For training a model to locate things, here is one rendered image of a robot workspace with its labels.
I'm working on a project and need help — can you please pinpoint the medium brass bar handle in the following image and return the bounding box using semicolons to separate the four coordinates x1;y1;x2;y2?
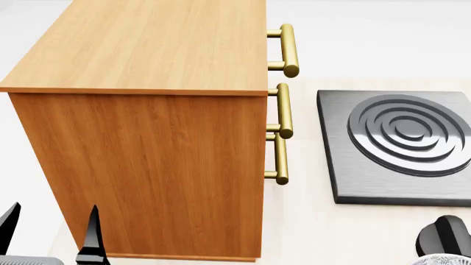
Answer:
267;82;294;140

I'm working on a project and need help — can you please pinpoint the white patterned bowl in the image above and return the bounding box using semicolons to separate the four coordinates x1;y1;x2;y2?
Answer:
409;253;471;265

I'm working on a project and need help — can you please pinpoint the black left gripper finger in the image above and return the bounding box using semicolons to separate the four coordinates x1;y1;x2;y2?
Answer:
0;202;22;256
75;204;112;265

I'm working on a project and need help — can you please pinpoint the small brass bar handle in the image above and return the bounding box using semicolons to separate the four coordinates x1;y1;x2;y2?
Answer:
263;132;290;186

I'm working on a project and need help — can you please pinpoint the brushed metal stove plate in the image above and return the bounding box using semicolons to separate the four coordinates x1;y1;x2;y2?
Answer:
316;89;471;208

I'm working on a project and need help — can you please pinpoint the large brass bar handle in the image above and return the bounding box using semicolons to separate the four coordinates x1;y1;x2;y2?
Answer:
266;23;300;80

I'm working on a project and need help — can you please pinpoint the light wooden cabinet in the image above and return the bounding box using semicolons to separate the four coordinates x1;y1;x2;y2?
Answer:
0;0;269;263

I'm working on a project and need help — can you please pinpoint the black stove knob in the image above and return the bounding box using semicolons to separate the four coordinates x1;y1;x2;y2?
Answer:
416;214;471;258

